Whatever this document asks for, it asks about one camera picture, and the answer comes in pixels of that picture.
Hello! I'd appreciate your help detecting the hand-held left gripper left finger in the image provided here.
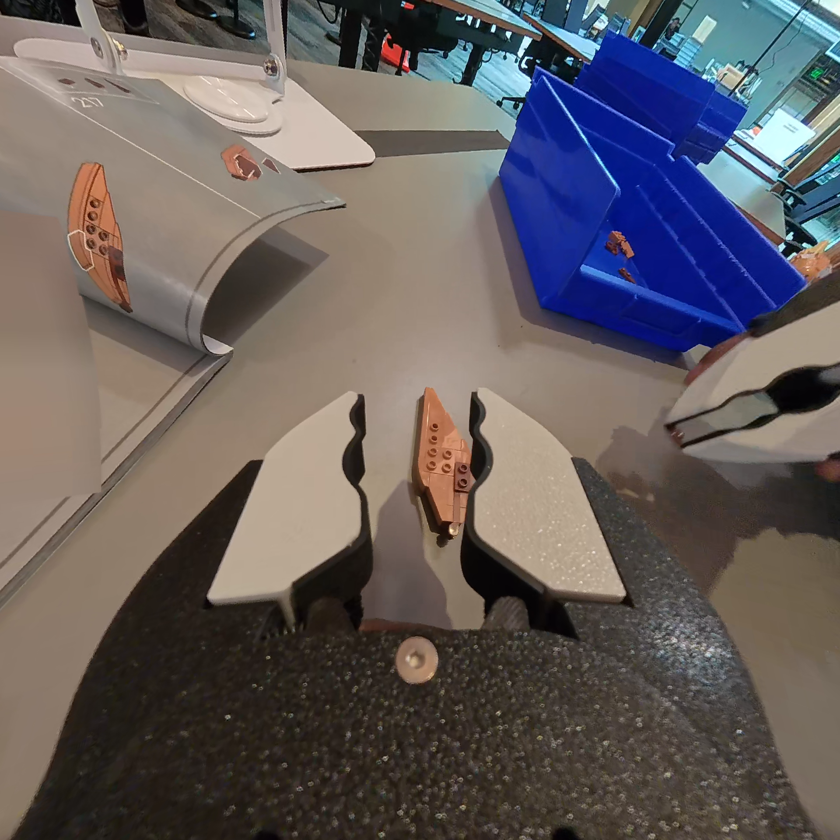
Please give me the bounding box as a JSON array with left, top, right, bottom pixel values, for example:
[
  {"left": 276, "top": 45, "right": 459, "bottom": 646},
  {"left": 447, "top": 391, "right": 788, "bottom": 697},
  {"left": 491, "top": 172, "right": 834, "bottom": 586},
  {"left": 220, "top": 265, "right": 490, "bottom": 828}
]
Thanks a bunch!
[{"left": 206, "top": 391, "right": 375, "bottom": 626}]

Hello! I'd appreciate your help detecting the orange brick ship hull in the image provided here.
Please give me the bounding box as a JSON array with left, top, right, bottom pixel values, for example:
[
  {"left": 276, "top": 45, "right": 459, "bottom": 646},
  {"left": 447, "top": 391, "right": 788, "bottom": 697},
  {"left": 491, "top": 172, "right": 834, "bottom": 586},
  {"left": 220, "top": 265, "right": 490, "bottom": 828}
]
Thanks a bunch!
[{"left": 412, "top": 387, "right": 473, "bottom": 547}]

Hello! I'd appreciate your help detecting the white box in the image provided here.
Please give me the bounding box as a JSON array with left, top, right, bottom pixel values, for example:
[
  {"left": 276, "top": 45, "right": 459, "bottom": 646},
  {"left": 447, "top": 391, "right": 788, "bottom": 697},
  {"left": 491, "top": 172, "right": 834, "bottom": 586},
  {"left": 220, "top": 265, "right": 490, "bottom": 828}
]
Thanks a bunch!
[{"left": 755, "top": 108, "right": 818, "bottom": 155}]

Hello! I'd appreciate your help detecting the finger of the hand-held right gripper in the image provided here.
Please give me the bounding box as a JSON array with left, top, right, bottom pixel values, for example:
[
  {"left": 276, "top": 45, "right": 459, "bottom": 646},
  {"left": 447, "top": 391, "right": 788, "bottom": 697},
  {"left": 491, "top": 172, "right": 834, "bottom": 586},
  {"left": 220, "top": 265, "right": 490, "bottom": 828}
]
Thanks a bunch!
[
  {"left": 664, "top": 314, "right": 840, "bottom": 432},
  {"left": 676, "top": 392, "right": 840, "bottom": 465}
]

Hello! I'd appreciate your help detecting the wooden edged table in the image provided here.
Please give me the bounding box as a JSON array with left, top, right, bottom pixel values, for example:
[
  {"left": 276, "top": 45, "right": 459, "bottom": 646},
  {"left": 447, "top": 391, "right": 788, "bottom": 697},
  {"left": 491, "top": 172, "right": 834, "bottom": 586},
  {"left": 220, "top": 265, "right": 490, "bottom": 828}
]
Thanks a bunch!
[
  {"left": 525, "top": 13, "right": 601, "bottom": 67},
  {"left": 420, "top": 0, "right": 546, "bottom": 86}
]

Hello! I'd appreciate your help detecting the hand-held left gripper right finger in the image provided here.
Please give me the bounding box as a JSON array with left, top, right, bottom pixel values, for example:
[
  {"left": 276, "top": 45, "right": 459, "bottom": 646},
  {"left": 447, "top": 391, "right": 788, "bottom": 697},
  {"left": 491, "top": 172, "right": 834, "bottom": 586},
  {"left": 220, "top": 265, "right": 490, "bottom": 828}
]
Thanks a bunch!
[{"left": 461, "top": 387, "right": 628, "bottom": 608}]

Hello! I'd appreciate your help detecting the stack of blue bins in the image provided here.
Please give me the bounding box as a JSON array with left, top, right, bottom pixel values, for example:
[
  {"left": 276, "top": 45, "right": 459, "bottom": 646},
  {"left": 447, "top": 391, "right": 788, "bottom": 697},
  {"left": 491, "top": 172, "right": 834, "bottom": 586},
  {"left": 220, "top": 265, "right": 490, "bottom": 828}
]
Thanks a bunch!
[{"left": 574, "top": 29, "right": 749, "bottom": 165}]

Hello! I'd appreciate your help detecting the black office chair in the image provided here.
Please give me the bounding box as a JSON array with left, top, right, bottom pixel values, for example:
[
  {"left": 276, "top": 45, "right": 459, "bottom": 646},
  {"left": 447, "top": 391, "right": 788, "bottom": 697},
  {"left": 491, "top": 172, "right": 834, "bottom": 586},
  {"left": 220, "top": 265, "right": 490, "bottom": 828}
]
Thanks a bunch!
[{"left": 774, "top": 177, "right": 840, "bottom": 250}]

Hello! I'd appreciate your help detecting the blue plastic bin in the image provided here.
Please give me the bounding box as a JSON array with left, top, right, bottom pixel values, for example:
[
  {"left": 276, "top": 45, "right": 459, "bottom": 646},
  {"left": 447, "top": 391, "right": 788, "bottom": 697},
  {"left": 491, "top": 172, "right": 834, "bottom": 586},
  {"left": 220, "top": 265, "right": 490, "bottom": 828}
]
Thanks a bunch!
[{"left": 499, "top": 66, "right": 808, "bottom": 349}]

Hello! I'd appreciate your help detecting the grey instruction booklet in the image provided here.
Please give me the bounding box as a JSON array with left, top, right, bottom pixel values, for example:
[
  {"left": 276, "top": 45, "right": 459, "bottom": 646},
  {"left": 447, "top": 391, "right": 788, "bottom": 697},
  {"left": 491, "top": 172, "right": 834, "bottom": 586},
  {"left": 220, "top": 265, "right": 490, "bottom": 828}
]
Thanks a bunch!
[{"left": 0, "top": 62, "right": 347, "bottom": 608}]

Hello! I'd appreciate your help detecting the person's right hand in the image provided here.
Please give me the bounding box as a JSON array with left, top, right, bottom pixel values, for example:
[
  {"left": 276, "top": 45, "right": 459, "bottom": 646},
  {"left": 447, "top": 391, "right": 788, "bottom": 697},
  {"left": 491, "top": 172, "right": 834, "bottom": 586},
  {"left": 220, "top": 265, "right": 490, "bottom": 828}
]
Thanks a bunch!
[{"left": 684, "top": 333, "right": 756, "bottom": 387}]

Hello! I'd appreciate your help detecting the orange brick model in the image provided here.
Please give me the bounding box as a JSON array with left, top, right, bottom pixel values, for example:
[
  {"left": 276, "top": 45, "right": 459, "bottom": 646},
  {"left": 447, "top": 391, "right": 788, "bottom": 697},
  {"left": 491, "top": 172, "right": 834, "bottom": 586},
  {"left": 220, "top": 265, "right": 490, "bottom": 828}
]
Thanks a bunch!
[{"left": 787, "top": 239, "right": 834, "bottom": 283}]

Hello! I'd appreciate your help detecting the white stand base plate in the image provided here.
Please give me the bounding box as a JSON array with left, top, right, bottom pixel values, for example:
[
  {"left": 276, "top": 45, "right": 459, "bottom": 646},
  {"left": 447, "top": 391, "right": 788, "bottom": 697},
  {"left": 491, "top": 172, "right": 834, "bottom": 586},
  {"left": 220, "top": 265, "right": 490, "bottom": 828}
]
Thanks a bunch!
[{"left": 13, "top": 0, "right": 376, "bottom": 173}]

